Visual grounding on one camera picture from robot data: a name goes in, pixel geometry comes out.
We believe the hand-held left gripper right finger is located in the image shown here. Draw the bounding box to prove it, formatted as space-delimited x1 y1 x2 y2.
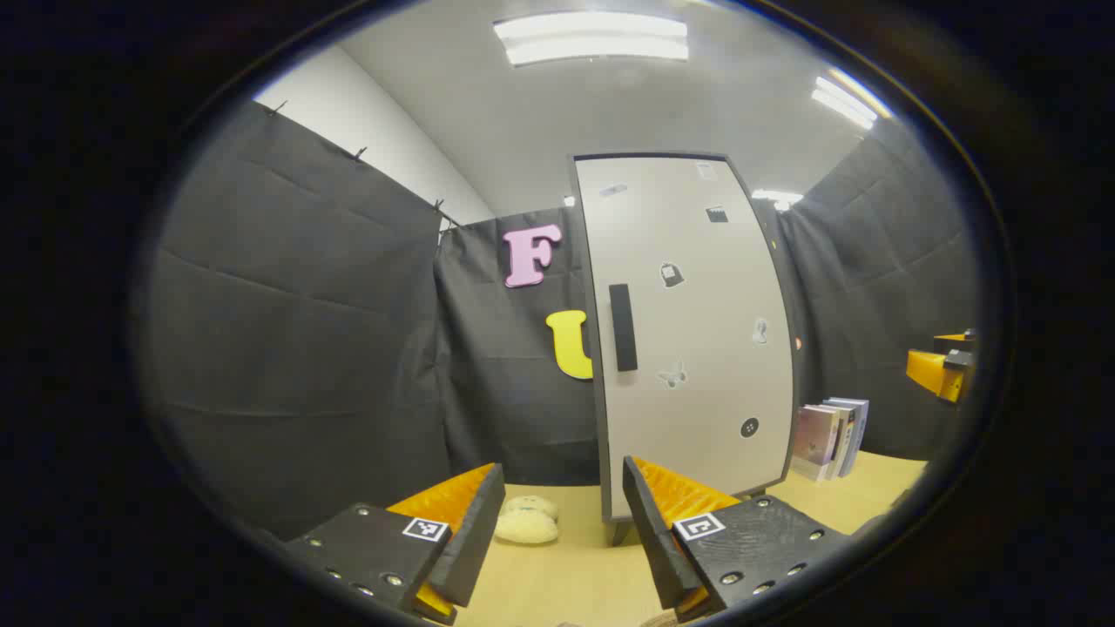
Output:
621 455 853 624

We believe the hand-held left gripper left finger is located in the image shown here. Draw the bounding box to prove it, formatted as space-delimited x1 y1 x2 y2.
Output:
283 462 508 626

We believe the black door handle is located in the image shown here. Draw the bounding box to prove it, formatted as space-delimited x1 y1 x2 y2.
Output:
608 283 639 374

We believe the grey blue book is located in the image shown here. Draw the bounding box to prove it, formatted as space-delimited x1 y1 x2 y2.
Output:
829 397 870 476

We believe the white spine book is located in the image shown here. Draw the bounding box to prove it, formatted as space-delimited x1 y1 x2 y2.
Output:
823 401 860 480

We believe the pink cover book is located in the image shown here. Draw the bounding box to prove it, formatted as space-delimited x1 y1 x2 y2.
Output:
791 405 840 482

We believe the long ceiling light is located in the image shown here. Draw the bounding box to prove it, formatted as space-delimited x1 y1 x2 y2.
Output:
811 68 895 131

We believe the black backdrop cloth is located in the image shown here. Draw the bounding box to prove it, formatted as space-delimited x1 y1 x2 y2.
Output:
139 100 981 541

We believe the large ceiling light panel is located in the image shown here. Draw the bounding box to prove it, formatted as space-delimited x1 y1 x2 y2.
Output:
493 10 690 67

